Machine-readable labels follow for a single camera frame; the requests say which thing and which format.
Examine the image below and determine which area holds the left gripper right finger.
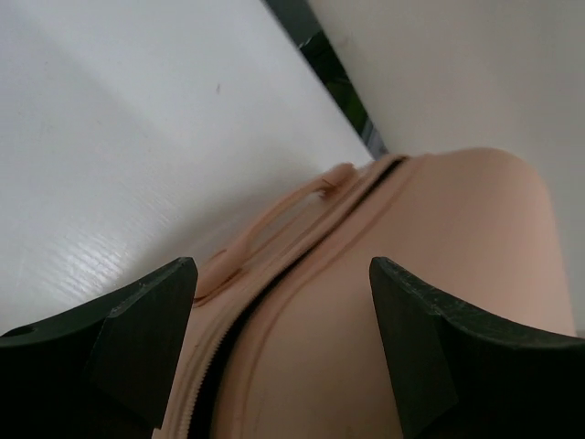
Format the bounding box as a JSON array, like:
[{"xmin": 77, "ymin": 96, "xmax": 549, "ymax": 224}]
[{"xmin": 369, "ymin": 257, "xmax": 584, "ymax": 438}]

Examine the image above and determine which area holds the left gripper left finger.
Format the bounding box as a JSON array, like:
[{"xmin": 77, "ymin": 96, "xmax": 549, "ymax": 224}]
[{"xmin": 1, "ymin": 258, "xmax": 197, "ymax": 438}]

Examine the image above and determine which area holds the pink hard-shell suitcase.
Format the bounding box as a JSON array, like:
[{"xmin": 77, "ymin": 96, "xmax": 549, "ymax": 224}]
[{"xmin": 154, "ymin": 148, "xmax": 584, "ymax": 438}]

